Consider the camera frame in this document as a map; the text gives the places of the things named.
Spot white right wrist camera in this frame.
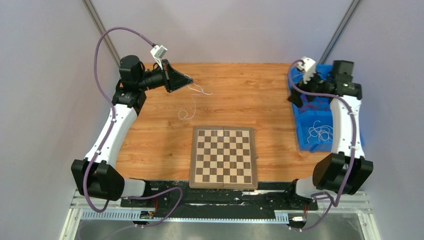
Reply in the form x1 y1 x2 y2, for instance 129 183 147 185
295 56 317 84

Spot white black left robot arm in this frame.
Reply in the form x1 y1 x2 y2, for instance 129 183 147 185
71 55 194 207

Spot blue compartment bin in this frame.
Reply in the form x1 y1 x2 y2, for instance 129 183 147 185
286 64 364 153

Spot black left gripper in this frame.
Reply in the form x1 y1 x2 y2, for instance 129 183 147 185
136 59 193 93

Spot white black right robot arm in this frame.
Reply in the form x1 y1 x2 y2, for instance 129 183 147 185
285 56 374 209

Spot aluminium frame rail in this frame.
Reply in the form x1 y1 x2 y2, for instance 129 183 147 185
60 180 381 240

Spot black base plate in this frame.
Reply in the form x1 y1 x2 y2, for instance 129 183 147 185
120 180 318 220

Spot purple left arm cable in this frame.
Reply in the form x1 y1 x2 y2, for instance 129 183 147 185
82 26 184 229

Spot wooden chessboard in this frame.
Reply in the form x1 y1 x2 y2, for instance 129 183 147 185
189 126 259 190

